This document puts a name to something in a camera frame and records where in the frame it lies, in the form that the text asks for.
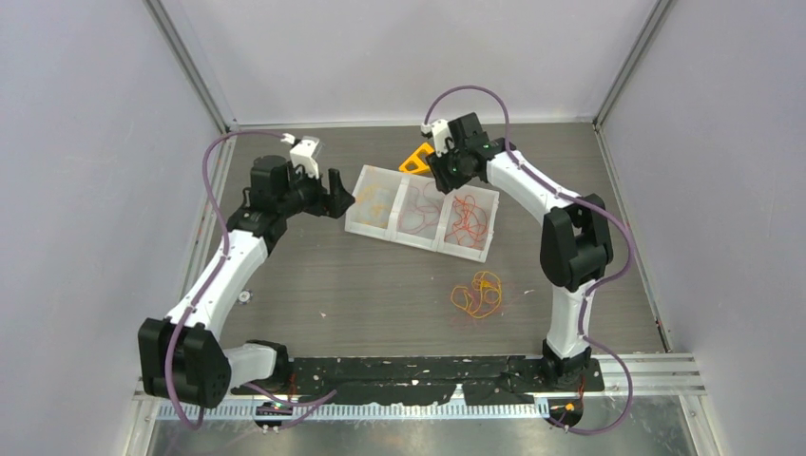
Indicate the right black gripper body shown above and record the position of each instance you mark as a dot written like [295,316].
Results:
[450,169]

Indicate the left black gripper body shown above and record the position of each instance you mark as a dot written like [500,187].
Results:
[305,195]

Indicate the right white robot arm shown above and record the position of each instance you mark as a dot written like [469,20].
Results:
[576,245]

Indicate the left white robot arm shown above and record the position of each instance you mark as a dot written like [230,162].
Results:
[180,354]

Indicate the yellow triangular plastic piece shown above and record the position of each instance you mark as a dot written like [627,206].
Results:
[416,163]

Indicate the white three-compartment tray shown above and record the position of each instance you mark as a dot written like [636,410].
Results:
[407,209]

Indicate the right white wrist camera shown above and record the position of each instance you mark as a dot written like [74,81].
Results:
[439,134]

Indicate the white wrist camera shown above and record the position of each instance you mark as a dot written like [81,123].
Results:
[303,154]
[439,134]

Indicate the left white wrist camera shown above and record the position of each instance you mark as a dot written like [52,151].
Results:
[303,154]

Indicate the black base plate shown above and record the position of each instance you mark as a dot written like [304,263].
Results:
[425,380]

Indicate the white slotted cable duct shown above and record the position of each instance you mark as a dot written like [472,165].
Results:
[454,409]

